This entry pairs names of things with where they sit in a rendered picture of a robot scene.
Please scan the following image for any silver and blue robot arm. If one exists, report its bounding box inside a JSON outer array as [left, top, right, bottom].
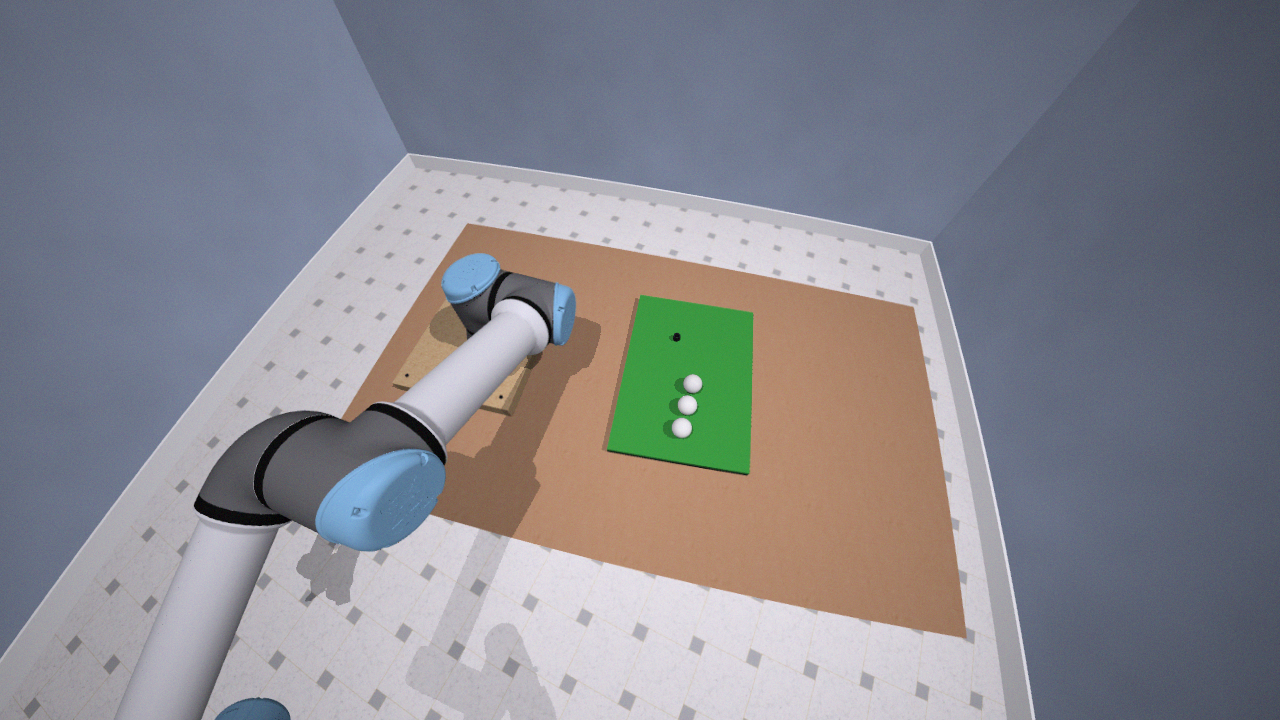
[[114, 252, 576, 720]]

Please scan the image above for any green turf mat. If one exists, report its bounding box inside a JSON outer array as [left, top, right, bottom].
[[607, 295, 753, 477]]

